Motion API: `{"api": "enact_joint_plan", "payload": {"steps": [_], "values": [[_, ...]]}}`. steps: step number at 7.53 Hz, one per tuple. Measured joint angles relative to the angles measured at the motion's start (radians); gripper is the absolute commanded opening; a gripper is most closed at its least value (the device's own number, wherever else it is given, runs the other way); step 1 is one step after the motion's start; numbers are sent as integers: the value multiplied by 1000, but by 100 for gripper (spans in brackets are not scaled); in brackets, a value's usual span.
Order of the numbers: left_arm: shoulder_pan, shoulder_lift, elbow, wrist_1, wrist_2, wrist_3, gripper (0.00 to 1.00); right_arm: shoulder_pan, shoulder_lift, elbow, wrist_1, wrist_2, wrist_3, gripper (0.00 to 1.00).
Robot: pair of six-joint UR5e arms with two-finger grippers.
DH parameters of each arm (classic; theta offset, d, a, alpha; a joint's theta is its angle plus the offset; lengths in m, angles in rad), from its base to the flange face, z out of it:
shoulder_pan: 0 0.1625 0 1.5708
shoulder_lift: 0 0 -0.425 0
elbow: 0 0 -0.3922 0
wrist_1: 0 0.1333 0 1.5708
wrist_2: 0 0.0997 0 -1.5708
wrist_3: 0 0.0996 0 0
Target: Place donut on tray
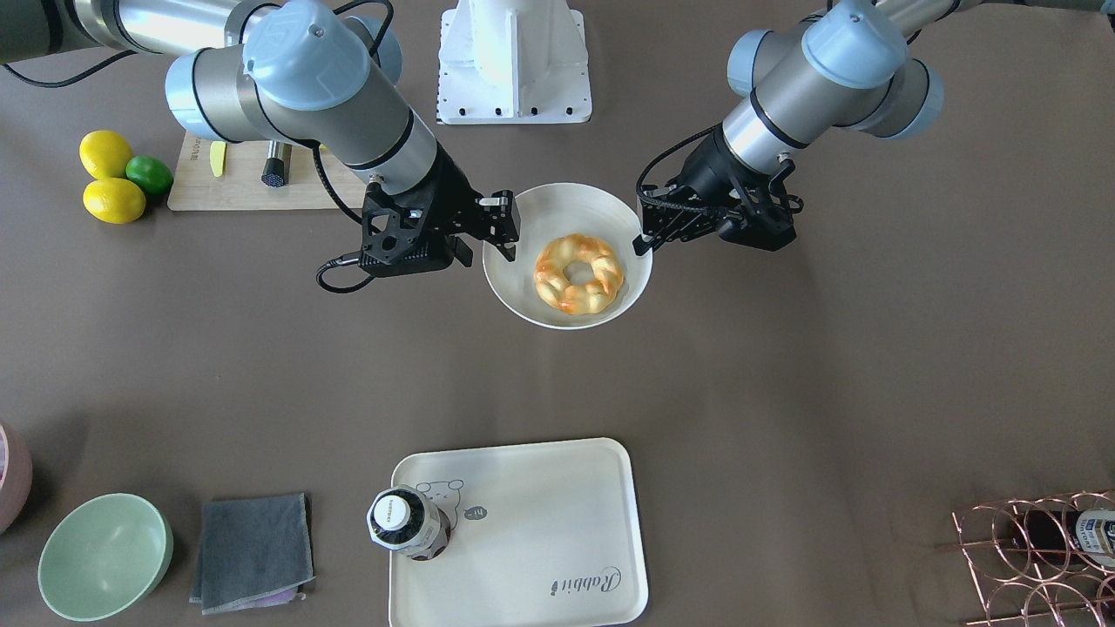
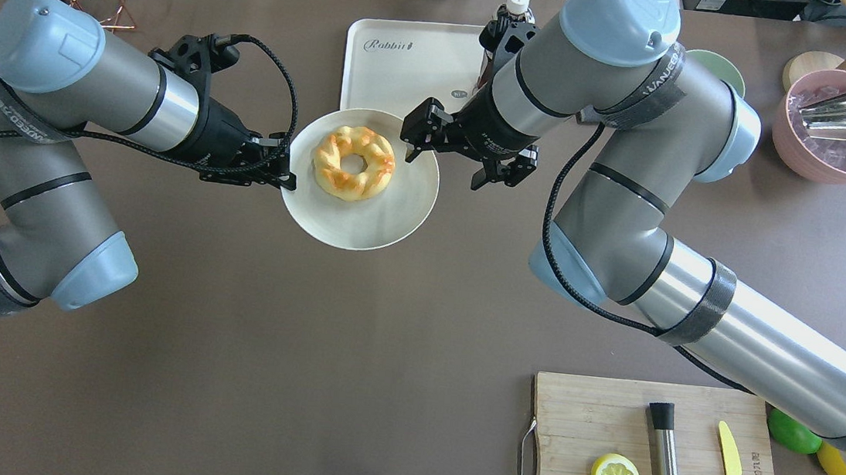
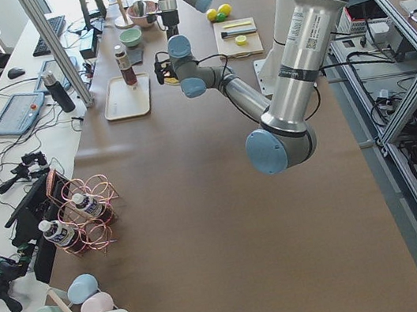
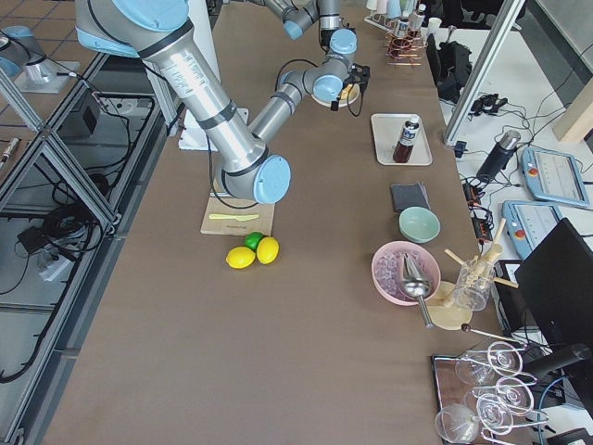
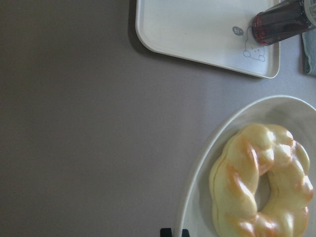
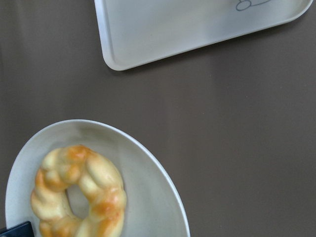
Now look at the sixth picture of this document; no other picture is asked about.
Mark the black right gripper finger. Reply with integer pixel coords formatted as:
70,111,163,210
0,221,35,237

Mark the cream rectangular tray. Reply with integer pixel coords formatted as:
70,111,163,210
95,0,312,71

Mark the glazed twisted ring donut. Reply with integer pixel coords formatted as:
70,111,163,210
30,145,127,237

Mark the white round plate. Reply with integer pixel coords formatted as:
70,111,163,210
4,119,190,237

